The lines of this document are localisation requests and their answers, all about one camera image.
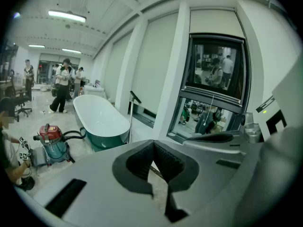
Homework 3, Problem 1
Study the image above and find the white bathtub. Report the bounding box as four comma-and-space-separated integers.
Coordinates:
72, 94, 131, 152

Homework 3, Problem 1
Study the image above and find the white counter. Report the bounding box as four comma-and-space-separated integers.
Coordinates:
83, 84, 106, 100

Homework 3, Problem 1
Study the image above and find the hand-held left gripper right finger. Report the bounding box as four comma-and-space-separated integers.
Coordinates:
153, 140, 247, 223

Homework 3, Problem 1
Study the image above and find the chrome vertical pipe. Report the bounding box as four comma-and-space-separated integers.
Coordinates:
128, 100, 134, 144

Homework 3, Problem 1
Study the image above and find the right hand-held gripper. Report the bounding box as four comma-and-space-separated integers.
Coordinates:
183, 95, 288, 155

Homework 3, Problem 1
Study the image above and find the dark storage shelf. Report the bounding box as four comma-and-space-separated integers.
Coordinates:
0, 41, 18, 85

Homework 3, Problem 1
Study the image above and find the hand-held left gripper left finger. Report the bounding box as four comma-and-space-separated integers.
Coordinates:
33, 140, 171, 227

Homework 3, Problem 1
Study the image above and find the red and teal vacuum cleaner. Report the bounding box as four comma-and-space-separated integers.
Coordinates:
33, 123, 76, 167

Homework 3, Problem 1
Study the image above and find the low dark window frame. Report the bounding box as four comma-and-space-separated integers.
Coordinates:
134, 103, 157, 129

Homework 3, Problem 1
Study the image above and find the black vacuum hose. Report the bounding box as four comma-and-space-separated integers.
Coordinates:
62, 129, 86, 140

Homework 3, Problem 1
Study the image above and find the grey metal box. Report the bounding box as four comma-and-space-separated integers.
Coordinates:
30, 147, 49, 167

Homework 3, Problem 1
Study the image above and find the black office chair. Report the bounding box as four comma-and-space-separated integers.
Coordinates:
4, 86, 33, 122

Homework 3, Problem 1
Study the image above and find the white roller blind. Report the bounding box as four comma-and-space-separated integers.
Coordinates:
189, 8, 244, 41
131, 12, 179, 114
103, 32, 133, 101

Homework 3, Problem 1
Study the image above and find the silver gripper camera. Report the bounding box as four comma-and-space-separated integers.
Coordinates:
240, 112, 263, 144

